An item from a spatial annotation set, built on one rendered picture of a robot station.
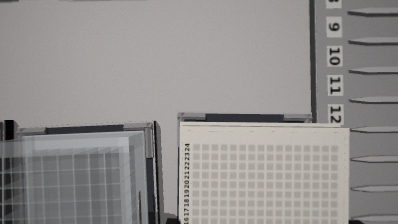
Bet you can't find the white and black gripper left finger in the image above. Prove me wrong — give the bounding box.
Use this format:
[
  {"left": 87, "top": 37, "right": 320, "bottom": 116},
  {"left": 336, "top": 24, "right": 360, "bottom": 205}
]
[{"left": 166, "top": 218, "right": 181, "bottom": 224}]

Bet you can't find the white multi-well plate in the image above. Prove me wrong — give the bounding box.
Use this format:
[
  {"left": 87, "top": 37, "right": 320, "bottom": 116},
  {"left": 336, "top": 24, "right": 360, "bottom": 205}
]
[{"left": 179, "top": 122, "right": 349, "bottom": 224}]

